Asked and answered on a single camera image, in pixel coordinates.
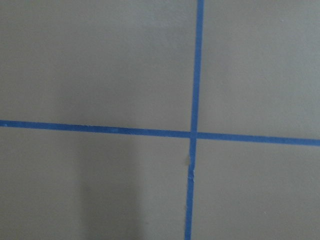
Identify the long blue tape strip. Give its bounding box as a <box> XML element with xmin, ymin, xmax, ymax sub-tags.
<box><xmin>184</xmin><ymin>0</ymin><xmax>205</xmax><ymax>240</ymax></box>

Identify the crossing blue tape strip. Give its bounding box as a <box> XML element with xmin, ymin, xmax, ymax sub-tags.
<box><xmin>0</xmin><ymin>120</ymin><xmax>320</xmax><ymax>147</ymax></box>

